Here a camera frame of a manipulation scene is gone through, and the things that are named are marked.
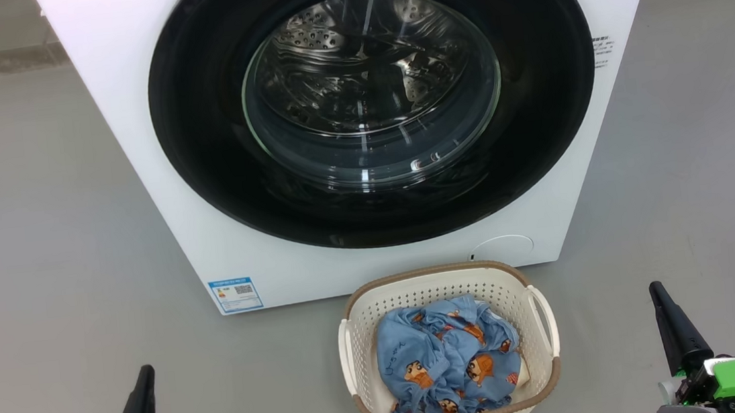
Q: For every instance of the blue cartoon print garment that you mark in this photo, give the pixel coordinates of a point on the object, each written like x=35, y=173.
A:
x=443, y=361

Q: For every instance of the black round glass washer door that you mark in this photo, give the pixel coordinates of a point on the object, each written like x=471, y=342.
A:
x=213, y=147

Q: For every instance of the white front-load washing machine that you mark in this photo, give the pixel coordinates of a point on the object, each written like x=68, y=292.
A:
x=130, y=121

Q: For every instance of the blue energy label sticker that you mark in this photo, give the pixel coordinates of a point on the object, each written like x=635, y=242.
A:
x=236, y=295

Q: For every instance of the round filter cover panel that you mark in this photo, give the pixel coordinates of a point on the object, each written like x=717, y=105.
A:
x=503, y=249

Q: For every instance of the cream perforated laundry basket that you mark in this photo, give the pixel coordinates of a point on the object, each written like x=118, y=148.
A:
x=364, y=342

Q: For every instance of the black text print label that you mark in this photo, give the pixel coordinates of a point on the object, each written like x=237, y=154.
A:
x=603, y=49

